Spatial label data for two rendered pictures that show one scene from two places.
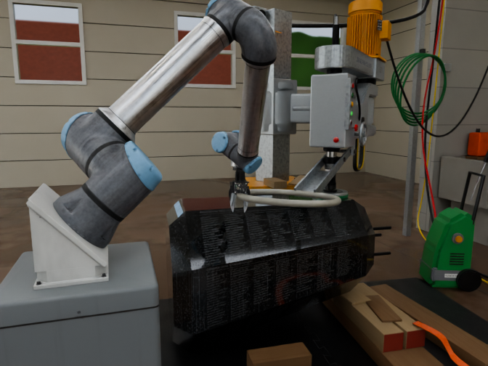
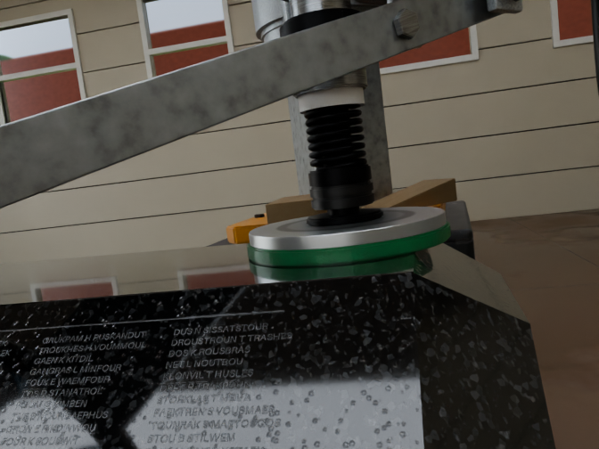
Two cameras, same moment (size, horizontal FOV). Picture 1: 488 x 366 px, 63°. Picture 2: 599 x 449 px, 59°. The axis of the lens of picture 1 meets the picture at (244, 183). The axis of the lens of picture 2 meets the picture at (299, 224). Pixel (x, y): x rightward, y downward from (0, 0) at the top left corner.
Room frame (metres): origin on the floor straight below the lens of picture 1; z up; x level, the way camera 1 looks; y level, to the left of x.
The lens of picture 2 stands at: (1.88, -0.76, 0.89)
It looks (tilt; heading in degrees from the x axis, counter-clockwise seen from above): 6 degrees down; 28
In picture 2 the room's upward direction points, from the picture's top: 7 degrees counter-clockwise
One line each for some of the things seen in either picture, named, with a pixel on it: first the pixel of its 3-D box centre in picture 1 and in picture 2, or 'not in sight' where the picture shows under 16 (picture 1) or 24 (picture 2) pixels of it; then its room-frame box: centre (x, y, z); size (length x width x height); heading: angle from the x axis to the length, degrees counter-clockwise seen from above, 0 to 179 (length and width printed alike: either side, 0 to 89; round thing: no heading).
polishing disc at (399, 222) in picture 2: (330, 192); (345, 225); (2.41, -0.53, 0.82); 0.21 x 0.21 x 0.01
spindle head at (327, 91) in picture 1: (336, 113); not in sight; (2.48, -0.57, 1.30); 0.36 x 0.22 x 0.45; 150
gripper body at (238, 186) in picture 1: (240, 180); not in sight; (1.83, 0.02, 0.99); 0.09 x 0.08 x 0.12; 0
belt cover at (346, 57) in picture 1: (351, 68); not in sight; (2.71, -0.71, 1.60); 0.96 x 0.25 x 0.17; 150
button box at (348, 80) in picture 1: (348, 104); not in sight; (2.29, -0.59, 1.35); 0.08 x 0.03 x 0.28; 150
